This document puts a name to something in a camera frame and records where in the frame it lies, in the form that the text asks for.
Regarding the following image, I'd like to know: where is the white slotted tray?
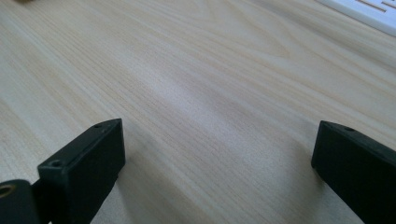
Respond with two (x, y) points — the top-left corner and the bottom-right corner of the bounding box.
(316, 0), (396, 37)

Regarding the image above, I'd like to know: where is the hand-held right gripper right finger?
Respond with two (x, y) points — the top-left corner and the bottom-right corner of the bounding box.
(310, 119), (396, 224)

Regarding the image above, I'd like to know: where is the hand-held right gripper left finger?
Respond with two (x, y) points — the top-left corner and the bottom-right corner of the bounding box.
(32, 118), (127, 224)

